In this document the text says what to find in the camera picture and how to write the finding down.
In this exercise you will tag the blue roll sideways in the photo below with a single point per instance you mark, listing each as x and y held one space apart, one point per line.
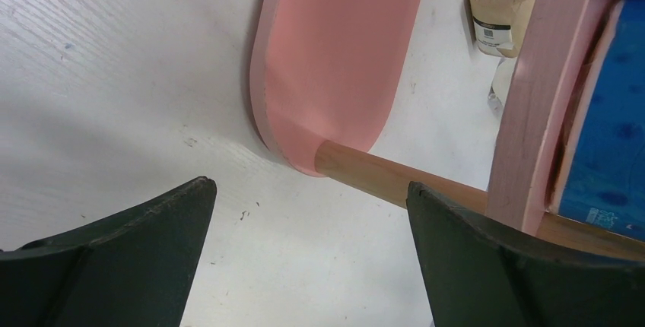
601 181

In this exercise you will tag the white dotted roll left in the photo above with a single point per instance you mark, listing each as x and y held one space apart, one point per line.
500 85

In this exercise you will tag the pink three-tier shelf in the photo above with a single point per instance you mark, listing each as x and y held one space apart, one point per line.
323 78

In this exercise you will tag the brown roll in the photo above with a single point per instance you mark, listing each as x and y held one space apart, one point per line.
500 25

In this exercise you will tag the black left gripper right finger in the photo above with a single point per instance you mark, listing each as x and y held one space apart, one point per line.
480 272

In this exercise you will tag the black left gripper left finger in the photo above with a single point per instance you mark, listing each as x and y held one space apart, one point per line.
133 268

